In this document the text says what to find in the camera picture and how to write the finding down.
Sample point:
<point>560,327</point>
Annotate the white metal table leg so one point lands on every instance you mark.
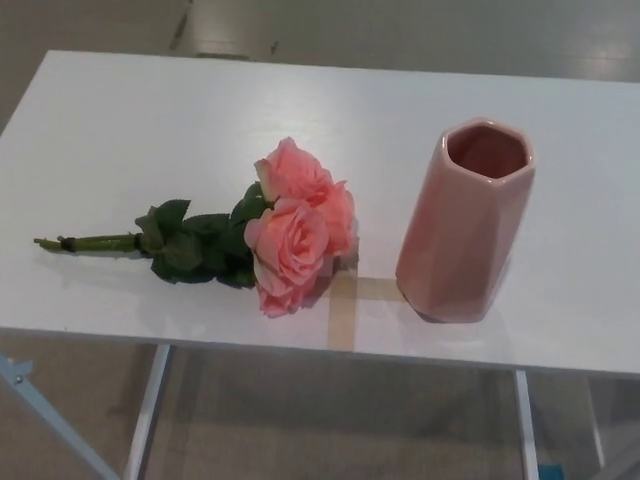
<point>527,425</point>
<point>145,415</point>

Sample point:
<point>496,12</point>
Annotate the light blue metal frame bar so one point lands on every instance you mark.
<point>45,425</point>

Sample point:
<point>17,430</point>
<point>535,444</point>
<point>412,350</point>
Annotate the long beige tape strip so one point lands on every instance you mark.
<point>341,320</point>

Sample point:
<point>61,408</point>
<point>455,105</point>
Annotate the thin grey table leg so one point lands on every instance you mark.
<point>592,420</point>

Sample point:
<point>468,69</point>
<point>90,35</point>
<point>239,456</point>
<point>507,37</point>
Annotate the pink artificial rose bouquet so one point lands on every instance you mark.
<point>292,240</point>

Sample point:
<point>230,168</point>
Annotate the pink faceted ceramic vase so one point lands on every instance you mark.
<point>450,240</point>

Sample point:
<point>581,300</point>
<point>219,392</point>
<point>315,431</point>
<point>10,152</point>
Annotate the blue floor tape patch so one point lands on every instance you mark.
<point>552,472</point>

